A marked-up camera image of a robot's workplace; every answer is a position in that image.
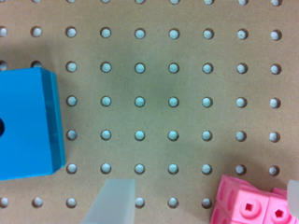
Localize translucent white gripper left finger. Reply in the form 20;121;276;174
81;179;135;224

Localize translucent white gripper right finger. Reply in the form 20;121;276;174
287;179;299;217

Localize pink linking cube block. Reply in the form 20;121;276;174
209;175;299;224

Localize blue block with hole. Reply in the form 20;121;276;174
0;67;65;180

